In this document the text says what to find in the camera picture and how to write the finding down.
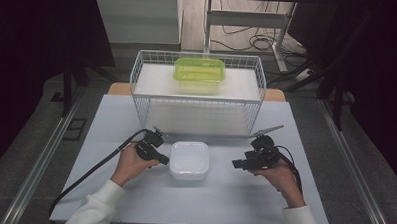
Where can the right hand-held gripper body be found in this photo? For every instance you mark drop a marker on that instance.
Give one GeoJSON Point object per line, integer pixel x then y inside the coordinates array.
{"type": "Point", "coordinates": [263, 154]}

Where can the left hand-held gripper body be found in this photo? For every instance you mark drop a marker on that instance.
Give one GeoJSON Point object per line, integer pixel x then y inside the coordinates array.
{"type": "Point", "coordinates": [150, 142]}

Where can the clear white plastic container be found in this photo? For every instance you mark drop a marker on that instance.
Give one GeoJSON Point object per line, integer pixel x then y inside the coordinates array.
{"type": "Point", "coordinates": [189, 160]}

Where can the green plastic container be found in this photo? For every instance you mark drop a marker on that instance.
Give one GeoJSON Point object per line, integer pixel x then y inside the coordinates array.
{"type": "Point", "coordinates": [199, 72]}

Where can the person's left hand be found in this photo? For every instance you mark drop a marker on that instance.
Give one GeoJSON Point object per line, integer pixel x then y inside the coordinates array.
{"type": "Point", "coordinates": [131, 166]}

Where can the person's right hand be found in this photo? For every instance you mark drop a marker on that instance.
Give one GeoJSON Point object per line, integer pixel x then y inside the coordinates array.
{"type": "Point", "coordinates": [282, 181]}

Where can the white power strip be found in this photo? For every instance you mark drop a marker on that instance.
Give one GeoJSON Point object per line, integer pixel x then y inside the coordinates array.
{"type": "Point", "coordinates": [304, 75]}

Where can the black stand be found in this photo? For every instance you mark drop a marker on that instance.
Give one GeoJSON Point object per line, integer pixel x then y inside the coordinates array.
{"type": "Point", "coordinates": [338, 97]}
{"type": "Point", "coordinates": [67, 87]}

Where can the white cabinet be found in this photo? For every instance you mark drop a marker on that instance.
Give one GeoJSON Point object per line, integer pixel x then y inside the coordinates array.
{"type": "Point", "coordinates": [138, 20]}

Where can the white metal desk frame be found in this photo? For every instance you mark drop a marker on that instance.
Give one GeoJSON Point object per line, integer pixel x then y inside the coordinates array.
{"type": "Point", "coordinates": [246, 18]}

